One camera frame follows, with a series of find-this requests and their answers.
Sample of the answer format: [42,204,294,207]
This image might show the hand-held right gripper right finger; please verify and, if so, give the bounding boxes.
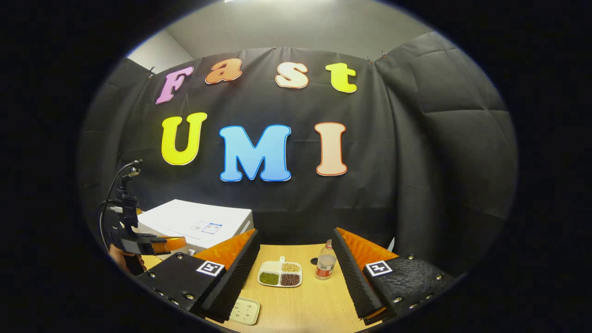
[332,227,458,324]

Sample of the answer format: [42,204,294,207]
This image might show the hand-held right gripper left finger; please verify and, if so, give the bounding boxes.
[136,229,261,323]

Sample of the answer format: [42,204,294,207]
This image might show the white microwave oven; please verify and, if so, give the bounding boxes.
[136,199,254,256]

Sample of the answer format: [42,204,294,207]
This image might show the pale green square plate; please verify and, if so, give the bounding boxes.
[229,297,261,326]

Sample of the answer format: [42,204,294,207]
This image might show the clear plastic water bottle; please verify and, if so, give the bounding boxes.
[315,239,337,281]

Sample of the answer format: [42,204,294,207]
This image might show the white divided bean dish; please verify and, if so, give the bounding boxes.
[257,256,303,288]

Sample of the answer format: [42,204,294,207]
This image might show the black backdrop cloth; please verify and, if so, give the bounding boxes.
[79,31,518,278]

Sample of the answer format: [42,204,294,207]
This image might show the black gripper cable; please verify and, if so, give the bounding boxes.
[99,160,142,241]

